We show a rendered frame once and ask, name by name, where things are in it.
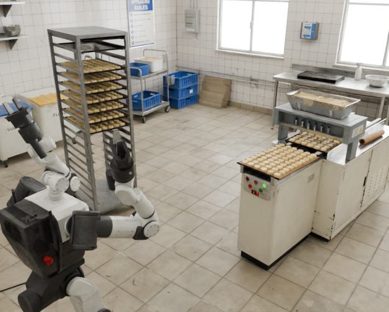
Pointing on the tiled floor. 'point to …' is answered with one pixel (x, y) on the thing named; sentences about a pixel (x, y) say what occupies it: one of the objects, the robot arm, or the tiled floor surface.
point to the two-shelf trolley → (145, 89)
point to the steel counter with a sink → (357, 87)
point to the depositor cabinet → (350, 183)
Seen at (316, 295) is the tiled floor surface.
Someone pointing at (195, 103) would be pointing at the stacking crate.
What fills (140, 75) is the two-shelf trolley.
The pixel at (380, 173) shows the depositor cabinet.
